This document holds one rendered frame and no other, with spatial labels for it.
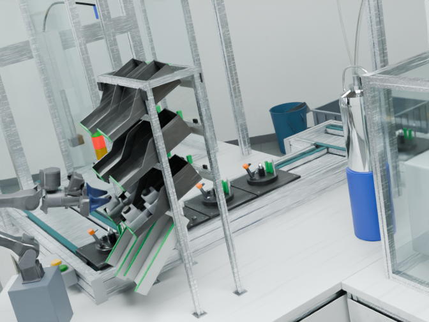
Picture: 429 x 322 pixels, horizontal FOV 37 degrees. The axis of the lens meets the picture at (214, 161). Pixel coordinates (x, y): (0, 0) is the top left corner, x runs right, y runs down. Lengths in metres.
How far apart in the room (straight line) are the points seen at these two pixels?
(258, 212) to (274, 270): 0.40
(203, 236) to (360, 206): 0.62
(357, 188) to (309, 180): 0.49
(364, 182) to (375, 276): 0.34
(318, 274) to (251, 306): 0.28
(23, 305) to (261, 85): 4.44
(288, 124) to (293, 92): 0.54
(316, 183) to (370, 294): 0.84
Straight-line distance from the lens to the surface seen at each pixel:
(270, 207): 2.75
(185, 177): 2.06
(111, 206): 2.22
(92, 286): 2.41
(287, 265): 2.40
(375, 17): 2.59
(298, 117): 5.93
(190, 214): 2.70
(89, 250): 2.61
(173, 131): 2.01
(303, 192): 2.85
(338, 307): 2.30
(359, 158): 2.36
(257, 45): 6.27
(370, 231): 2.47
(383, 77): 1.94
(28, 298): 2.29
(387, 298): 2.16
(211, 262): 2.52
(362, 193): 2.41
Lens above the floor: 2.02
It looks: 19 degrees down
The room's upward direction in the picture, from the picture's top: 12 degrees counter-clockwise
